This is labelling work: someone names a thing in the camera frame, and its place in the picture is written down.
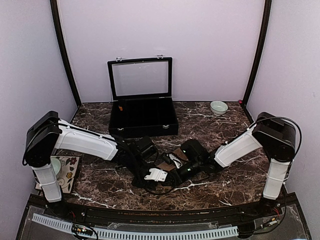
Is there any black display case glass lid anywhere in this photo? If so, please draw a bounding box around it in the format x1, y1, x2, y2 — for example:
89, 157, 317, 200
107, 56, 180, 138

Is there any green circuit board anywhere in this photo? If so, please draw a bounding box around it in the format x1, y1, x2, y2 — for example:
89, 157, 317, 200
71, 224, 94, 238

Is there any pale green bowl at back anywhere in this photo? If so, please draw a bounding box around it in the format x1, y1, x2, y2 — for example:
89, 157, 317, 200
210, 100, 229, 116

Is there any right black frame post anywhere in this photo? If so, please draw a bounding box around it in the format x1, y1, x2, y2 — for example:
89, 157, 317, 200
242, 0, 272, 108

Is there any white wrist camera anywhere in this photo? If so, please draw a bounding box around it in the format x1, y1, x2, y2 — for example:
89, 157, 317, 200
144, 168, 168, 182
162, 153, 183, 169

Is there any left black frame post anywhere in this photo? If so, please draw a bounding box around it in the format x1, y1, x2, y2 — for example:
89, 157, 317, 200
49, 0, 82, 108

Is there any black frame post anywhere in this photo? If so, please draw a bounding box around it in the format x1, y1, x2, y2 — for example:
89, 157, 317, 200
242, 0, 272, 108
49, 0, 82, 108

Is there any tan brown sock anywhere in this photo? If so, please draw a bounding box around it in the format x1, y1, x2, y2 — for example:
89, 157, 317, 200
157, 148, 188, 171

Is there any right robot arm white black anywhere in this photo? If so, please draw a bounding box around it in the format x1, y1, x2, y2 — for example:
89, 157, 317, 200
171, 112, 302, 217

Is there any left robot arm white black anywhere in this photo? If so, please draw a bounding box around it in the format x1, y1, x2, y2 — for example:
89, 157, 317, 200
22, 111, 176, 218

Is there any white slotted cable duct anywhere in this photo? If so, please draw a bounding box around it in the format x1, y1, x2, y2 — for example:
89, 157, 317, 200
31, 213, 239, 240

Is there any floral patterned mat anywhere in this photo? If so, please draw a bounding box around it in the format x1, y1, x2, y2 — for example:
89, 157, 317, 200
50, 155, 80, 194

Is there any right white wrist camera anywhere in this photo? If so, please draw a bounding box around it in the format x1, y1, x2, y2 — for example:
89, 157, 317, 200
162, 153, 183, 169

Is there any pale green bowl on mat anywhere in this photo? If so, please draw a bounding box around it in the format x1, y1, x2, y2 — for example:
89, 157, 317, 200
50, 157, 62, 178

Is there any black front rail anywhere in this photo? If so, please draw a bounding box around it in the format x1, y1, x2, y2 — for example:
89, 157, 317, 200
29, 194, 301, 226

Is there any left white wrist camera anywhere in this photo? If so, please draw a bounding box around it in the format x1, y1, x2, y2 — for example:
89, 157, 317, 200
144, 168, 168, 182

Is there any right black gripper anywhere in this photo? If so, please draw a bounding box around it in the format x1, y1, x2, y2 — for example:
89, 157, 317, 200
166, 159, 203, 187

